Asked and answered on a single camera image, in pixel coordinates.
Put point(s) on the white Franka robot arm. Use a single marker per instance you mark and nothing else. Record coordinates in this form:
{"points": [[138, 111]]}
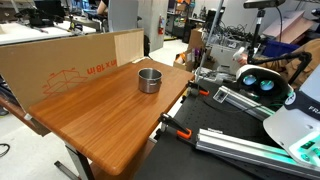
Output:
{"points": [[296, 125]]}

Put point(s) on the orange black clamp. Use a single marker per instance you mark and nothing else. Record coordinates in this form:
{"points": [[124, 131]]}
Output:
{"points": [[168, 121], [194, 89]]}

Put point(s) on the near aluminium extrusion rail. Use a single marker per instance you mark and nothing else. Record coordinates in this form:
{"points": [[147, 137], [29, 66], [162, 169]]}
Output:
{"points": [[254, 153]]}

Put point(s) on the white VR headset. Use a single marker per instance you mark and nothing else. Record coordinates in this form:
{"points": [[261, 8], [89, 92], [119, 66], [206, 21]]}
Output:
{"points": [[262, 81]]}

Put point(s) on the near orange black clamp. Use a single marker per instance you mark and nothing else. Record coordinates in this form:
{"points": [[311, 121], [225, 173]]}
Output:
{"points": [[168, 121]]}

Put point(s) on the far orange black clamp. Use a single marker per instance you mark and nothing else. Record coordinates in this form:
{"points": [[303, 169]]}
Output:
{"points": [[194, 89]]}

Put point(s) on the black perforated breadboard table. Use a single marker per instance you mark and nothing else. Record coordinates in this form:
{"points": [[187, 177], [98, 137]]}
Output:
{"points": [[175, 158]]}

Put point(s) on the far aluminium extrusion rail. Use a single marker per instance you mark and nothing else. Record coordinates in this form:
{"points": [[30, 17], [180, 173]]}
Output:
{"points": [[249, 106]]}

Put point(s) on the black camera on stand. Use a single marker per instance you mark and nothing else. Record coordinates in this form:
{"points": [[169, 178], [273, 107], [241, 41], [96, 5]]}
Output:
{"points": [[304, 57]]}

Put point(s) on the brown cardboard box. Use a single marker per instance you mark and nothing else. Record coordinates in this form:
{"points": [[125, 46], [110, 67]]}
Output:
{"points": [[189, 59]]}

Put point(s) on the silver metal pot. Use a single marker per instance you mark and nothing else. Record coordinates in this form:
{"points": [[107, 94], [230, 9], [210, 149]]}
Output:
{"points": [[149, 80]]}

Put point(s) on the large cardboard sheet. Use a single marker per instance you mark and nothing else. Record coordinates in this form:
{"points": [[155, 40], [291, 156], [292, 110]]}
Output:
{"points": [[38, 70]]}

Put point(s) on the blue plastic bin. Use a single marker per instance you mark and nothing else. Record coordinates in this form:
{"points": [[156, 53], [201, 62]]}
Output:
{"points": [[275, 48]]}

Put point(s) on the grey metal table leg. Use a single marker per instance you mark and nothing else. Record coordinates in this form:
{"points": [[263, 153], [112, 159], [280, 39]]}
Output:
{"points": [[80, 162]]}

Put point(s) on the aluminium extrusion rail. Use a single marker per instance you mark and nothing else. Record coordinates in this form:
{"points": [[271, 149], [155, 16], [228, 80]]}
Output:
{"points": [[254, 153], [249, 106]]}

